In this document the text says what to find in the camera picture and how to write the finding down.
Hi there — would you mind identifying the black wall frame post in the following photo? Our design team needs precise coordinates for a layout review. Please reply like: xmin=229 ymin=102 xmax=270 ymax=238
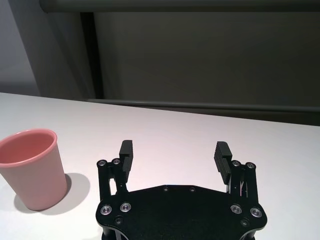
xmin=79 ymin=11 xmax=105 ymax=100

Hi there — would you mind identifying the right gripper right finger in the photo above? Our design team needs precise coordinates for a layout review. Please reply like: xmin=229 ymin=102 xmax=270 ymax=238
xmin=214 ymin=141 xmax=258 ymax=201

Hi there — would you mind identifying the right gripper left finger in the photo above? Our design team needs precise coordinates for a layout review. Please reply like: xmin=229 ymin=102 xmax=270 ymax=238
xmin=96 ymin=139 xmax=135 ymax=201

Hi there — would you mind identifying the pink plastic cup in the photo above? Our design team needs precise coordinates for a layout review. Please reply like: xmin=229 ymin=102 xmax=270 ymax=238
xmin=0 ymin=128 xmax=68 ymax=211

